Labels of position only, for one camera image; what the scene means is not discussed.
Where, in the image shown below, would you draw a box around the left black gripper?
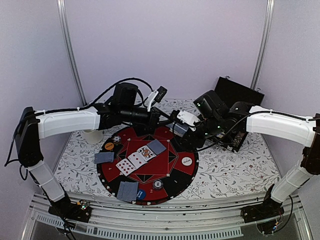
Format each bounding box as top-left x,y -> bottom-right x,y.
120,105 -> 174,131

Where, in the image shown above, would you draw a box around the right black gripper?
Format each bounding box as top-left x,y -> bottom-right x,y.
179,115 -> 224,149

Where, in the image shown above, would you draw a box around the blue playing card deck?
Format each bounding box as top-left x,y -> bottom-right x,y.
172,123 -> 189,138

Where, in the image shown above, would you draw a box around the face-down card mat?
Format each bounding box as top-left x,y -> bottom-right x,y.
147,139 -> 167,155

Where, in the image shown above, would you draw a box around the face-up king card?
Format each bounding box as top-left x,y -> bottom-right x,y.
137,145 -> 157,162

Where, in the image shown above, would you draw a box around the white dealer button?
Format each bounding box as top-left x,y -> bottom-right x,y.
181,156 -> 194,167

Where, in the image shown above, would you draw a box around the face-up red diamonds card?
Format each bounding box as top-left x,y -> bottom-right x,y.
115,158 -> 137,176

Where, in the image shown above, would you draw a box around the small poker chip stack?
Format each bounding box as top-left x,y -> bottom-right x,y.
152,179 -> 164,191

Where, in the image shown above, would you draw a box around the orange big blind button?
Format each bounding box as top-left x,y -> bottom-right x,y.
104,142 -> 115,151

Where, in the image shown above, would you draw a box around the blue small blind button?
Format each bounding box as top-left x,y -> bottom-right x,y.
136,189 -> 147,201

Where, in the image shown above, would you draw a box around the face-down card front seat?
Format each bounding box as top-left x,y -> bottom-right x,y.
116,191 -> 126,202

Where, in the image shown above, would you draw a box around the face-down card seat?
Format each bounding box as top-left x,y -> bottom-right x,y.
116,191 -> 126,202
106,152 -> 115,163

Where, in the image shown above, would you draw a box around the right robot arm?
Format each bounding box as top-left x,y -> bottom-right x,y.
177,90 -> 320,219

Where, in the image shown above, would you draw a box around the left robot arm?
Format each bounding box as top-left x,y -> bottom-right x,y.
12,78 -> 167,217

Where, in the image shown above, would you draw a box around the boxed texas holdem cards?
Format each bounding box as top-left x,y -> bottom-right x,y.
216,133 -> 225,139

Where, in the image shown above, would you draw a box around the black poker chip case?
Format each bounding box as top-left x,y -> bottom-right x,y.
214,77 -> 265,152

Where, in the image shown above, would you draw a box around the chip row outer right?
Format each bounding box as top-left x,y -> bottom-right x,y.
229,132 -> 248,152

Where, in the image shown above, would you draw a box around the round red black poker mat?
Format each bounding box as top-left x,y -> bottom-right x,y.
96,126 -> 199,206

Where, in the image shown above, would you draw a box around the cream ceramic cup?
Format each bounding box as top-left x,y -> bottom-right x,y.
83,130 -> 104,145

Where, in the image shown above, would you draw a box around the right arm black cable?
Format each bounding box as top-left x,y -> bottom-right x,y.
172,111 -> 320,153

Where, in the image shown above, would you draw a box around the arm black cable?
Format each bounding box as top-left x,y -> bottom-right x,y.
172,111 -> 320,153
3,77 -> 155,181

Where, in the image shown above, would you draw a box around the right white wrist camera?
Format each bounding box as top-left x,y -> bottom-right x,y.
171,110 -> 201,132

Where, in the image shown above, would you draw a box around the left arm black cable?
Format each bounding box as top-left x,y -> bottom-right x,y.
3,77 -> 155,181

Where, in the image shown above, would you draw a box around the aluminium front rail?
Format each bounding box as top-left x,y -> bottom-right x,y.
21,192 -> 315,240

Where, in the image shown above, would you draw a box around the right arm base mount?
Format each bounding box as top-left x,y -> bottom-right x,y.
240,198 -> 285,235

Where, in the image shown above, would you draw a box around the right aluminium frame post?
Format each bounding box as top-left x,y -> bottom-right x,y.
250,0 -> 275,90

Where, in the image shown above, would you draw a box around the aluminium frame post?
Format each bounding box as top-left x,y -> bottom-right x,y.
250,0 -> 275,90
56,0 -> 87,105

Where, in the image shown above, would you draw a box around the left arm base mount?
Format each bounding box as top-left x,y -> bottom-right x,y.
44,189 -> 93,223

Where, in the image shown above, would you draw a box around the left aluminium frame post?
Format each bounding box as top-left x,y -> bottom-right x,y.
56,0 -> 87,105

